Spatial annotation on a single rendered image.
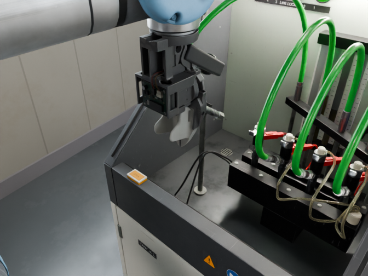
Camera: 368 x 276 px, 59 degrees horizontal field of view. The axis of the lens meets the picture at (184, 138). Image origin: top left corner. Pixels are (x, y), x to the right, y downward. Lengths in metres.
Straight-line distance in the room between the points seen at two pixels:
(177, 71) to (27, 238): 1.80
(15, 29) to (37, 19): 0.02
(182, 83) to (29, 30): 0.28
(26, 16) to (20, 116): 2.10
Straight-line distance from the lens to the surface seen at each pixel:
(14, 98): 2.28
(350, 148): 0.62
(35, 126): 2.42
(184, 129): 0.55
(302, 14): 0.90
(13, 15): 0.24
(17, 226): 2.27
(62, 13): 0.25
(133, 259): 1.21
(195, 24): 0.47
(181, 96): 0.50
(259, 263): 0.74
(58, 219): 2.21
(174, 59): 0.49
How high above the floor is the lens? 1.55
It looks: 34 degrees down
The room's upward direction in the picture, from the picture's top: straight up
